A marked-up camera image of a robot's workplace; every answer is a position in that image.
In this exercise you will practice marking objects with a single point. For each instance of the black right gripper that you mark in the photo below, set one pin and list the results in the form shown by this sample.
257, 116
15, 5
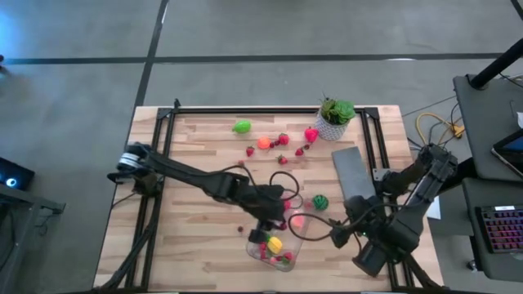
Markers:
361, 208

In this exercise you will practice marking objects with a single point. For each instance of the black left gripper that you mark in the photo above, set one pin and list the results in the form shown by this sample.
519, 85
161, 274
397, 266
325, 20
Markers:
265, 202

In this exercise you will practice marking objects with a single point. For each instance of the yellow toy fruit green leaves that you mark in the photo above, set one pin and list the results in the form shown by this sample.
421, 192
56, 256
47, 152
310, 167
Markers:
274, 245

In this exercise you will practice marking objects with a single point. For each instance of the small pink toy strawberry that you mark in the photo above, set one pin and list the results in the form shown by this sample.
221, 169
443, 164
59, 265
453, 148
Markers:
273, 259

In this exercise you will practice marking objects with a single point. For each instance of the clear plastic tupperware container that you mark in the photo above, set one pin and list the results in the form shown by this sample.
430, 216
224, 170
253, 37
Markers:
298, 243

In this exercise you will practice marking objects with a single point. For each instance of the small toy watermelon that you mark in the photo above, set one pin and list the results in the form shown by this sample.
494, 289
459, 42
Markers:
320, 203

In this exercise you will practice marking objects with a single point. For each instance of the pink toy peach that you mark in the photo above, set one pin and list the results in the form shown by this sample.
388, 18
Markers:
298, 221

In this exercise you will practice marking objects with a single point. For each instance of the orange toy fruit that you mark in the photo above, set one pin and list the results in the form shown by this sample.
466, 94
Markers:
263, 142

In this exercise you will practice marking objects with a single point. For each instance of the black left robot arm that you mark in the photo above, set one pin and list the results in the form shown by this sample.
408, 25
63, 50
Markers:
184, 173

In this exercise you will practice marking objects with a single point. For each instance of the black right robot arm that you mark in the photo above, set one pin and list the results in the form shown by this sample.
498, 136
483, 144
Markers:
408, 232

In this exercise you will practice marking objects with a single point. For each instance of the grey folded cloth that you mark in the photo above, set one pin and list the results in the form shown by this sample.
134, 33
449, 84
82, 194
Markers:
351, 171

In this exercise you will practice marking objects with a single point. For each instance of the white paper sheet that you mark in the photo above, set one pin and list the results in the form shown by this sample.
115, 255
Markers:
435, 209

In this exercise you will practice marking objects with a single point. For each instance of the succulent in white patterned pot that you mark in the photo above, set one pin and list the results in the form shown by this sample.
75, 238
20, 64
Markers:
331, 130

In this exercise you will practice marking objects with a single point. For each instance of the black castor wheel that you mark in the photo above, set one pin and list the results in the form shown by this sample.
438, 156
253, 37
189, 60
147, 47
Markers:
472, 265

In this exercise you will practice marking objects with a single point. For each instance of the dark grey desk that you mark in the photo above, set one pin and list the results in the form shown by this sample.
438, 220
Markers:
486, 130
494, 267

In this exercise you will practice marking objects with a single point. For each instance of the backlit black keyboard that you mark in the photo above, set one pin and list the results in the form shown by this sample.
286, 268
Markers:
502, 228

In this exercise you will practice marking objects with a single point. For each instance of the tablet computer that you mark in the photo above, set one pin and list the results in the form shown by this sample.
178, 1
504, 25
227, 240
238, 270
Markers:
512, 153

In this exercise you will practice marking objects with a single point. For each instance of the black pole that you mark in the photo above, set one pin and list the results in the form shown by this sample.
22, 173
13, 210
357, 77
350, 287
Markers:
494, 65

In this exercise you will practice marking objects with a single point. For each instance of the dark metal stand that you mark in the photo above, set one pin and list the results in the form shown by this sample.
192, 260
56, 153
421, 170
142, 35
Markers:
28, 202

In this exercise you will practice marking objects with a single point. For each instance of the black device with blue light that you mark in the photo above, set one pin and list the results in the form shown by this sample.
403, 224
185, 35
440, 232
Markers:
18, 173

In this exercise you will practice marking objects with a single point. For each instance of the black aluminium table frame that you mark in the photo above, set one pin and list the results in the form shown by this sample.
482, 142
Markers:
265, 110

